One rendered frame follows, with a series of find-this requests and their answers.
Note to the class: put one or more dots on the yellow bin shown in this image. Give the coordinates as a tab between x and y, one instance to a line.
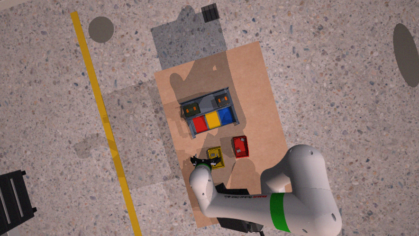
216	150

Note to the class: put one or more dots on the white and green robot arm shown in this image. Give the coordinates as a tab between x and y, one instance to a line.
309	210

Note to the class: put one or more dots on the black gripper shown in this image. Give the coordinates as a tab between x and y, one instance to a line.
212	161

